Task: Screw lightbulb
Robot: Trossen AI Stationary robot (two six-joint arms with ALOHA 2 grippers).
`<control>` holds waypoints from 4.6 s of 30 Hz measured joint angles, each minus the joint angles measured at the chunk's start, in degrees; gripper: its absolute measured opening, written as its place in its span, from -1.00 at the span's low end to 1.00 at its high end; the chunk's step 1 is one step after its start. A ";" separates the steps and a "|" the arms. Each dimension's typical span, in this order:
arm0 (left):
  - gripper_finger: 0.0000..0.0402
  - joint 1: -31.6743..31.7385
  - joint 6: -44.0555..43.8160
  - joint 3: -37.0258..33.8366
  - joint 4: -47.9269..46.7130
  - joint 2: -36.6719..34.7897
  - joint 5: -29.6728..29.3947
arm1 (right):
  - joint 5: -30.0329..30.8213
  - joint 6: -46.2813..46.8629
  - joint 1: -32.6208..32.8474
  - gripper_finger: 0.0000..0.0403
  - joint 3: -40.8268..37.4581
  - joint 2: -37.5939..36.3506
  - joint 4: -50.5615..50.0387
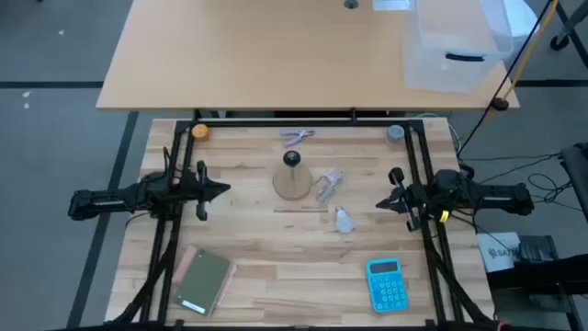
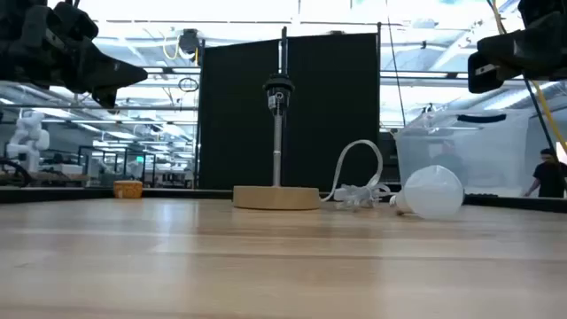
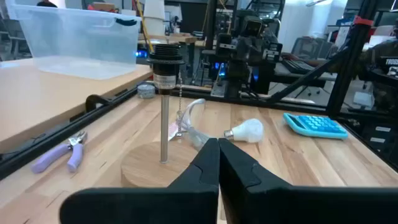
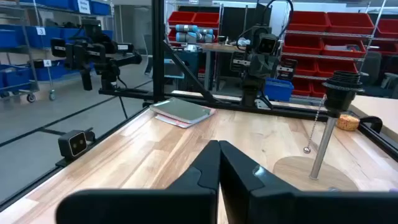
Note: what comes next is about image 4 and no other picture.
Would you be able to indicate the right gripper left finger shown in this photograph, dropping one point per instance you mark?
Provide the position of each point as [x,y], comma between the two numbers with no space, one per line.
[140,205]

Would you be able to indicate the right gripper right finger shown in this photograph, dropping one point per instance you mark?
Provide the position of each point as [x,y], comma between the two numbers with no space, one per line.
[295,208]

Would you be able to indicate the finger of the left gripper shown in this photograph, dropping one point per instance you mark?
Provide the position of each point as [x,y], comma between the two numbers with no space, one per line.
[270,67]
[256,67]

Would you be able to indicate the table lamp with black socket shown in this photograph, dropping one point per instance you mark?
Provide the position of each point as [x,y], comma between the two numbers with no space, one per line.
[340,93]

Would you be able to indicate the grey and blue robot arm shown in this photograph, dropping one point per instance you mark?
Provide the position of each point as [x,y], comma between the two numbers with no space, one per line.
[194,34]

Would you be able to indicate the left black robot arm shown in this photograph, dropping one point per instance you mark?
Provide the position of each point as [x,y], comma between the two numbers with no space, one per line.
[250,93]

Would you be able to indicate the red plastic storage bin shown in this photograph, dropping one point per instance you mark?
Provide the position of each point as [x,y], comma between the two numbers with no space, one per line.
[306,68]
[349,22]
[206,19]
[303,45]
[181,18]
[337,68]
[388,28]
[317,90]
[342,51]
[308,20]
[301,87]

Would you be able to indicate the blue plastic storage bin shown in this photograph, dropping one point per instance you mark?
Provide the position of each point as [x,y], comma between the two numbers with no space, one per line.
[278,90]
[8,39]
[15,77]
[46,40]
[70,34]
[100,7]
[54,72]

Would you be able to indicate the wooden workbench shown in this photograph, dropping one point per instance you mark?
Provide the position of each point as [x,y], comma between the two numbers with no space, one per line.
[220,47]

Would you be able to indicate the black divider panel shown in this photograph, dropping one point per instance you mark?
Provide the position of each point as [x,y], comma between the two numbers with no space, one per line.
[231,25]

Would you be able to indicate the grey office chair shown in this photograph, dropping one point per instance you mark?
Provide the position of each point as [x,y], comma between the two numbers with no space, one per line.
[371,67]

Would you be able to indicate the green notebook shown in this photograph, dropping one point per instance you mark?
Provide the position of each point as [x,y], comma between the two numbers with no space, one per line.
[180,109]

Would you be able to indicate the grey wheeled shelving cart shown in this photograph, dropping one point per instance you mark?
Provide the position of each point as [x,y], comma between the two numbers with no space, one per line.
[30,98]

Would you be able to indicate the white sign number 4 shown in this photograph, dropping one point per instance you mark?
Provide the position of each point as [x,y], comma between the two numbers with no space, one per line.
[47,63]

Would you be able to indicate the white sign number 3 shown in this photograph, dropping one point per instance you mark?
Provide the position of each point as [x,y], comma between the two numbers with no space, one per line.
[40,31]

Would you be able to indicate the small black depth camera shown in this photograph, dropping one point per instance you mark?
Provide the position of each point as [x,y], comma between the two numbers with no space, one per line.
[73,143]

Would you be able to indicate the black aluminium table frame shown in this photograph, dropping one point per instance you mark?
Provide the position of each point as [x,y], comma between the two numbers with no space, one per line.
[158,46]

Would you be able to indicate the black frame bracket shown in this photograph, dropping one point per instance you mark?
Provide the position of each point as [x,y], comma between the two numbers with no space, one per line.
[374,119]

